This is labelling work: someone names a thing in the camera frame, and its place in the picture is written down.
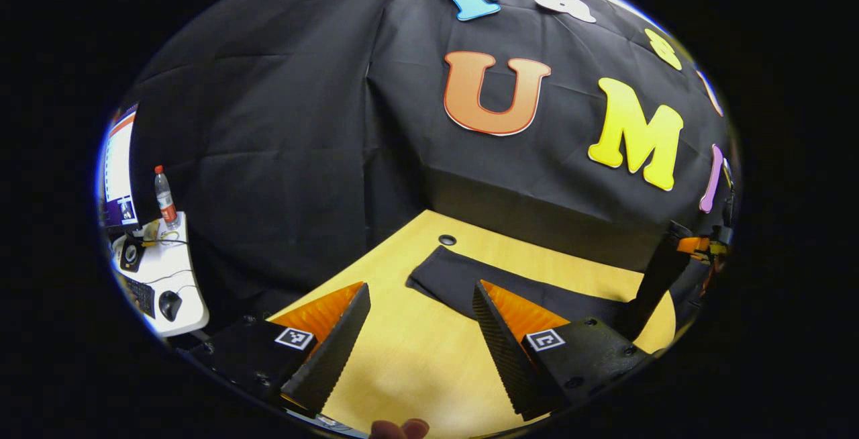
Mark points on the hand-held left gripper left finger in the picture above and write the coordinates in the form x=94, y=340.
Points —
x=329, y=358

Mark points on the clear plastic bottle red label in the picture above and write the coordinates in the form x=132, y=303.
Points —
x=165, y=201

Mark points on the dark blue jeans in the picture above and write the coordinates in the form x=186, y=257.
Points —
x=456, y=278

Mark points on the computer monitor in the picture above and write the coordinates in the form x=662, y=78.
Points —
x=119, y=170

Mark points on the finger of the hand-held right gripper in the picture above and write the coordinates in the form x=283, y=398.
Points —
x=661, y=271

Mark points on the white side desk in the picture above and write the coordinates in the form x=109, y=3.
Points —
x=168, y=264

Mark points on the black table grommet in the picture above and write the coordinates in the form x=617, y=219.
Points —
x=447, y=239

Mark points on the black backdrop cloth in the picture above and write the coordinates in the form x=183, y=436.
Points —
x=288, y=123

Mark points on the round black desk device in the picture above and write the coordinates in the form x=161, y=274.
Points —
x=131, y=254

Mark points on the black keyboard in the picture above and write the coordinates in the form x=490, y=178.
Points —
x=141, y=295

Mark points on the black computer mouse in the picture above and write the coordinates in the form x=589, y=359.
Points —
x=170, y=305

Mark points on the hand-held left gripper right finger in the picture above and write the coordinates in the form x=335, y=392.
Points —
x=507, y=358

